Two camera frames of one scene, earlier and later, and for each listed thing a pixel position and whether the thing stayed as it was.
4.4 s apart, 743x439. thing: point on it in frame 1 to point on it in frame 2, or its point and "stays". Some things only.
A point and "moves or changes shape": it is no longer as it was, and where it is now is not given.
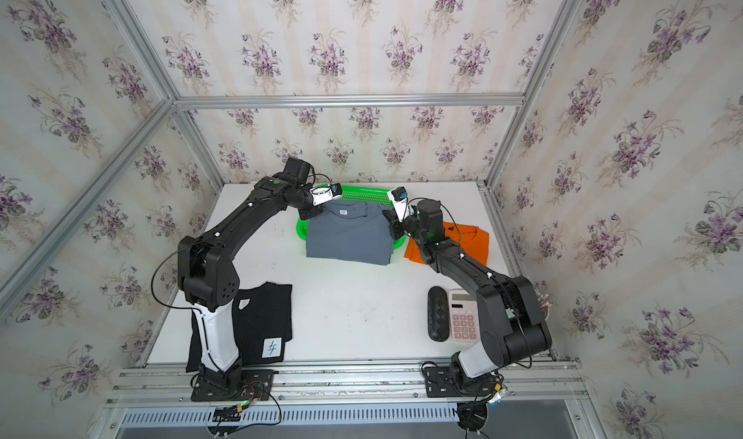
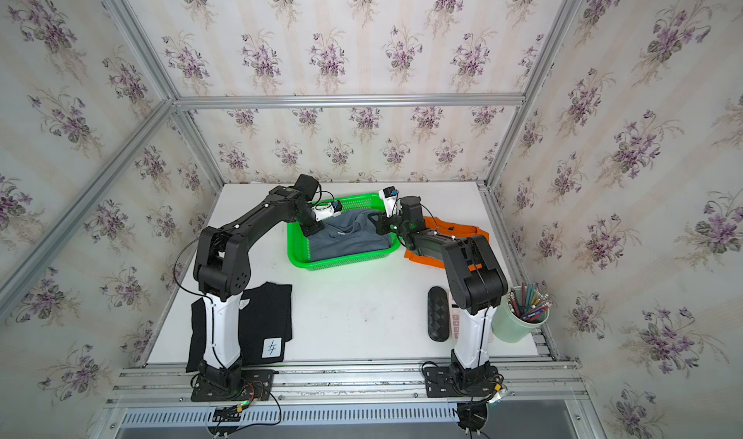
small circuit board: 225,414 stays
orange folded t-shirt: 471,241 stays
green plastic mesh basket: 352,192 moves or changes shape
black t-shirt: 263,322 stays
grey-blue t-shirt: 351,230 moves or changes shape
